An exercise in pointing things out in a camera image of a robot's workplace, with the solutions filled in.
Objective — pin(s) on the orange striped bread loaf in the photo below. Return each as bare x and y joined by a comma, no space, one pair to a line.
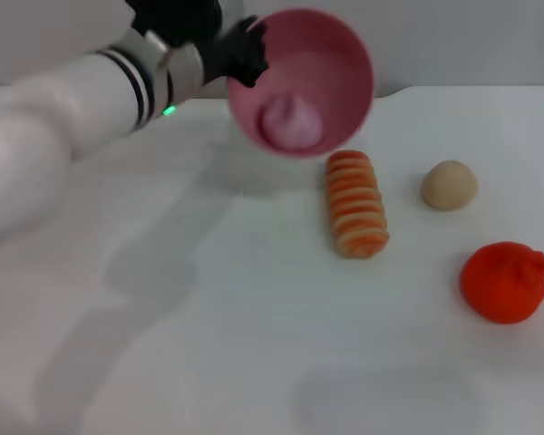
356,204

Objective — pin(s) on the pink toy peach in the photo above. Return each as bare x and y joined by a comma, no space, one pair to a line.
292,124

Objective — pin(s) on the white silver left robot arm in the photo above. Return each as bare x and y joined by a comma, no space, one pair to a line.
50,127

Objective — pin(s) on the red orange toy fruit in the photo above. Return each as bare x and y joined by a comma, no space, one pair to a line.
503,283

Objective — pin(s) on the pink plastic bowl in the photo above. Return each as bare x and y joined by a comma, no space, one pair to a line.
326,77

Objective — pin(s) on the beige round bun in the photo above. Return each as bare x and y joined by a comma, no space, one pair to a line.
449,186

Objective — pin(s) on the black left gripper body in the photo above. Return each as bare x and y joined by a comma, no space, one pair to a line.
226,50

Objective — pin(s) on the left wrist camera housing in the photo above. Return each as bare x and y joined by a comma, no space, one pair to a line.
177,18

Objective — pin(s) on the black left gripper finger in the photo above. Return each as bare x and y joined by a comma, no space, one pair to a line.
258,63

